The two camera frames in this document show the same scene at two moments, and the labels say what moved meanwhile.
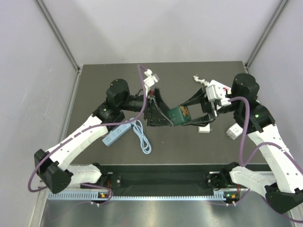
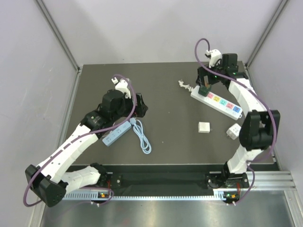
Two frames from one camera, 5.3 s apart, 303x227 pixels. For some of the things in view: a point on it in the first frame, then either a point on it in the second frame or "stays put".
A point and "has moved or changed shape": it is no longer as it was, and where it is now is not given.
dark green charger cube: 179,115 has moved or changed shape
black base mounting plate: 161,179 stays put
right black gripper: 208,107 -> 202,72
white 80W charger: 206,129 stays put
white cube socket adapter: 235,131 stays put
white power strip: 116,133 stays put
